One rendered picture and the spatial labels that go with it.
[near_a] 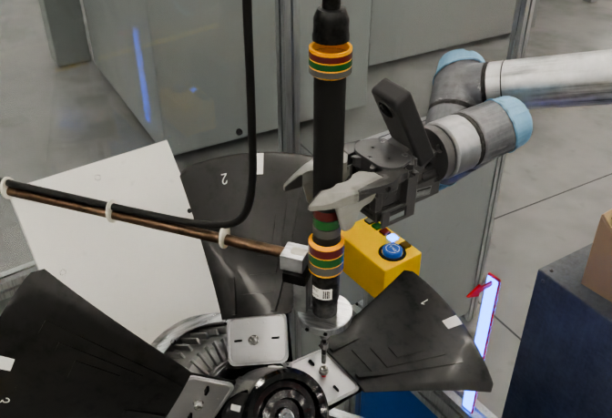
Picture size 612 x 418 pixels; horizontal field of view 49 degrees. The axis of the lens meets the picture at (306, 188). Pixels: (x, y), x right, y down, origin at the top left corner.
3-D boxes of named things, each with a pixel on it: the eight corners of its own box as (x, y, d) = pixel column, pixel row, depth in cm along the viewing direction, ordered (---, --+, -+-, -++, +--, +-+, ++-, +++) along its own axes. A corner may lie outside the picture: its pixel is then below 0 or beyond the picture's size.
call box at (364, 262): (332, 269, 145) (333, 229, 139) (368, 251, 150) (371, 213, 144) (382, 310, 134) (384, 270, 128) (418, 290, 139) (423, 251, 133)
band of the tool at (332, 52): (302, 79, 67) (302, 51, 65) (316, 63, 70) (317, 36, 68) (344, 85, 65) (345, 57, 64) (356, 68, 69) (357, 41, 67)
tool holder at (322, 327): (274, 325, 85) (272, 265, 80) (294, 290, 90) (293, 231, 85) (342, 342, 82) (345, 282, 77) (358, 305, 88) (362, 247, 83)
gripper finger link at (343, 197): (327, 254, 72) (381, 219, 78) (329, 209, 69) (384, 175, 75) (307, 241, 74) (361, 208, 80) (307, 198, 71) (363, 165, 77)
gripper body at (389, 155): (379, 232, 79) (451, 198, 85) (384, 170, 74) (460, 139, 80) (339, 202, 84) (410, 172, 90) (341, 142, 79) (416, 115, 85)
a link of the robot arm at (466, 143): (485, 127, 82) (437, 104, 87) (459, 138, 80) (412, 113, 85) (476, 179, 86) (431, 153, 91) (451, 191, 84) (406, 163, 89)
